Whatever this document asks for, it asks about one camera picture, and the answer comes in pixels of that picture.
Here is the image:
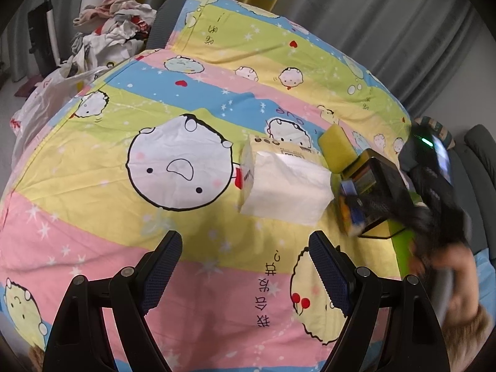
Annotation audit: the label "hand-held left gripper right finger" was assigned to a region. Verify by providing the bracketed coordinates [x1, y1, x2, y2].
[308, 230, 451, 372]

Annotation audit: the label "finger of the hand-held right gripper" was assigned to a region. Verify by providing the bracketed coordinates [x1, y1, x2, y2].
[343, 192, 423, 229]

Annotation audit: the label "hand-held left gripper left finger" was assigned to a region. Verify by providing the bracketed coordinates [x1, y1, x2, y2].
[42, 230, 184, 372]

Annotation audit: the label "blue and orange tissue pack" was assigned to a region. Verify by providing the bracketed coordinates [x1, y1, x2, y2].
[336, 180, 367, 238]

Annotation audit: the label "gold and black tin box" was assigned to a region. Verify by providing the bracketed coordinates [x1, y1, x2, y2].
[336, 148, 413, 240]

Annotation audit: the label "person's right forearm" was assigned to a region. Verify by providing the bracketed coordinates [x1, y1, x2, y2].
[442, 302, 494, 361]

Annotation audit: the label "person's right hand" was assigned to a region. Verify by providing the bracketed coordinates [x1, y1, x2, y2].
[409, 240, 483, 318]

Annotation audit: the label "dark grey sofa cushions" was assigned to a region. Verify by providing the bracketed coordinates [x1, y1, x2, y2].
[445, 124, 496, 252]

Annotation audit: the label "patterned cushion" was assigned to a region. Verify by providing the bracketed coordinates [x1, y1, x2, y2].
[414, 116, 456, 148]

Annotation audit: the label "cartoon printed bedsheet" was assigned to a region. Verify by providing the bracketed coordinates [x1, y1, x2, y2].
[0, 0, 496, 372]

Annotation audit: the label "yellow sponge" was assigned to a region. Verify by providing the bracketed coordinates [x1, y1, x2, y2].
[318, 125, 359, 174]

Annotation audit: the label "pale yellow tissue pack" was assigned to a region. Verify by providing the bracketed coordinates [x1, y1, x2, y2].
[234, 134, 334, 227]

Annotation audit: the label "white plastic bag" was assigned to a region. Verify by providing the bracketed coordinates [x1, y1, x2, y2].
[10, 64, 113, 152]

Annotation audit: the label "grey padded backrest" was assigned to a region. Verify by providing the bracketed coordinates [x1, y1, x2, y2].
[147, 0, 190, 49]

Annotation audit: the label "pile of clothes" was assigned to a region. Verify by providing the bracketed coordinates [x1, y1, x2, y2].
[70, 0, 157, 70]

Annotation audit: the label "black device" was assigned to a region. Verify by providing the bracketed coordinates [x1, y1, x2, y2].
[27, 0, 59, 76]

